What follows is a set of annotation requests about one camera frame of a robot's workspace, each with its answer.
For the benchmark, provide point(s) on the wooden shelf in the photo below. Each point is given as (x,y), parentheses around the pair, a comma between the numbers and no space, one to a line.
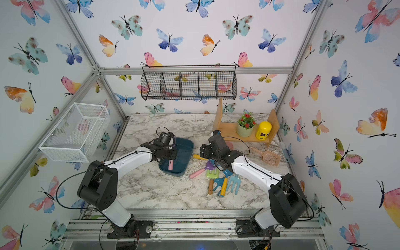
(228,130)

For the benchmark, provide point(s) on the purple fork pink handle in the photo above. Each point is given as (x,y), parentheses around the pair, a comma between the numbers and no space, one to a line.
(171,165)

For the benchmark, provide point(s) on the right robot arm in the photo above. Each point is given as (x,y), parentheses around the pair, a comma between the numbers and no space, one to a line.
(287,201)

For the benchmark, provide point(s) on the yellow jar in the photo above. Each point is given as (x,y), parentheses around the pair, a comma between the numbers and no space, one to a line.
(263,130)

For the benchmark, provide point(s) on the pink hand brush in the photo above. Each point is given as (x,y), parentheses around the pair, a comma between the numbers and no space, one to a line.
(230,145)

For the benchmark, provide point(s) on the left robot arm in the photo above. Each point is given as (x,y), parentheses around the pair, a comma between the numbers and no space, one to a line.
(99,185)

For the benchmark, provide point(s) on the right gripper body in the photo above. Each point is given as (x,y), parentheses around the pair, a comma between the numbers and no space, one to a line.
(208,153)

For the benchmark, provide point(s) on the teal rake yellow handle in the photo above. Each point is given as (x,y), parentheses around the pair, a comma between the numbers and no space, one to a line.
(196,156)

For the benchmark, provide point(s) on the light blue fork tool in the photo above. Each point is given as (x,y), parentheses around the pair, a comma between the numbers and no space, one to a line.
(234,184)

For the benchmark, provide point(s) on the green rake wooden handle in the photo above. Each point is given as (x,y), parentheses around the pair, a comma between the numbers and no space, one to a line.
(212,176)

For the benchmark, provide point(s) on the potted red flower plant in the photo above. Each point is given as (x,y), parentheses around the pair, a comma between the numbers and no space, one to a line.
(246,124)

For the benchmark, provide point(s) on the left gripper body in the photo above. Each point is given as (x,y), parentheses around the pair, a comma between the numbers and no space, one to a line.
(169,153)

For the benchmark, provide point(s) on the black wire wall basket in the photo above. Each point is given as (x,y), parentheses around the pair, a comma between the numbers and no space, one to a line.
(200,83)

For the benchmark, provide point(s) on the teal plastic storage box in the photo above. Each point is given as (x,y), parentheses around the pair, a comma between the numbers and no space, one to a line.
(184,149)

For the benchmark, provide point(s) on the white mesh wall basket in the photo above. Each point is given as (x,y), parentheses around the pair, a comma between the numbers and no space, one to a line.
(77,134)

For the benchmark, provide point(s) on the blue claw rake yellow handle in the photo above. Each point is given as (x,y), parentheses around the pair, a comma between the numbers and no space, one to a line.
(223,183)

